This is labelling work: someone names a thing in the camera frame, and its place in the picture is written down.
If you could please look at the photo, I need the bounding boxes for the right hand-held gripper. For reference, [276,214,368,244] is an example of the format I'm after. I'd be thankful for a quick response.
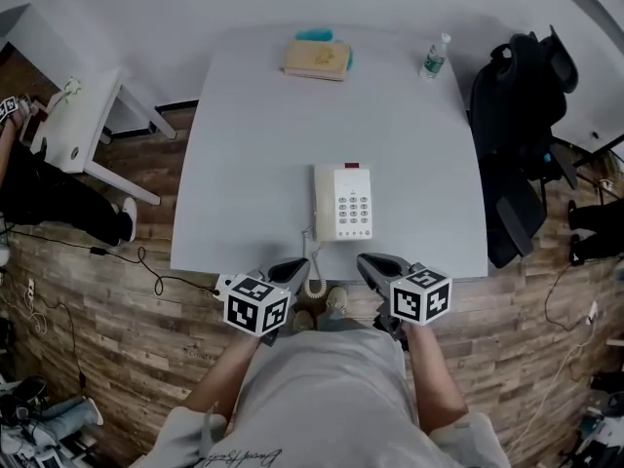
[356,253,453,338]

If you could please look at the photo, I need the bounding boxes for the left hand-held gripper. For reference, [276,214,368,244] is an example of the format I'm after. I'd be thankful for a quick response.
[223,256,312,346]

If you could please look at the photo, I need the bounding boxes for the white desk telephone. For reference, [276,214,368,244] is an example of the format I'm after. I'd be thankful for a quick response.
[311,162,374,243]

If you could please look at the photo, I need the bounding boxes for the person's right forearm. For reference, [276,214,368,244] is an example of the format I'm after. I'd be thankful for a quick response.
[404,324,469,433]

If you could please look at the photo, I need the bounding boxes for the person's left forearm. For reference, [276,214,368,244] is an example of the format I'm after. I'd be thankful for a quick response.
[184,331,259,416]

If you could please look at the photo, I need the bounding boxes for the white table surface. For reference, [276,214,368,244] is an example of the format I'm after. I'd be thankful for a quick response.
[169,24,490,282]

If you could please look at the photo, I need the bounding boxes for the black office chair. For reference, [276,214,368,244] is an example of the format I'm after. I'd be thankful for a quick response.
[467,24,581,270]

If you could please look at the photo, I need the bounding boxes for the person's right shoe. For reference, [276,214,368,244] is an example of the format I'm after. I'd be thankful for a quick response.
[325,285,350,314]

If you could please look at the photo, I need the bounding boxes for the person's grey trousers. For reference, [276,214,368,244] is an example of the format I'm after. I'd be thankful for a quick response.
[315,306,353,332]

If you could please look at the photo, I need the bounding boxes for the person's light grey shirt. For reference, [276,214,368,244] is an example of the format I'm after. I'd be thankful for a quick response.
[129,327,511,468]

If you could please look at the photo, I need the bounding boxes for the clear water bottle green label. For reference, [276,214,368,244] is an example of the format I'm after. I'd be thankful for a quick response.
[418,32,452,81]

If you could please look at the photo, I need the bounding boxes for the tan hardcover book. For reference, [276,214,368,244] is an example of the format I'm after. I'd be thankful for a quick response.
[280,39,352,83]

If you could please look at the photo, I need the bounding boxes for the teal cloth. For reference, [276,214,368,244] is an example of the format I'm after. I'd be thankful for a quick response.
[295,26,356,68]

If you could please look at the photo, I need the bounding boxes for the small white side table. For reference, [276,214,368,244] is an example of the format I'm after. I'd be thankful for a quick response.
[29,63,176,207]

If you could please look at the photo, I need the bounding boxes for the small white ornament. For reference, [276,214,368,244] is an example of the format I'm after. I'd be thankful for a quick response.
[48,76,82,109]

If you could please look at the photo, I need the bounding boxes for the black power cable with adapter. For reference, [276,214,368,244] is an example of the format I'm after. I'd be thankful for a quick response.
[90,245,221,297]

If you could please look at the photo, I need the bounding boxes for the white table black frame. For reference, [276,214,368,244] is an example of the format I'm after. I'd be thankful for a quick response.
[550,31,624,189]

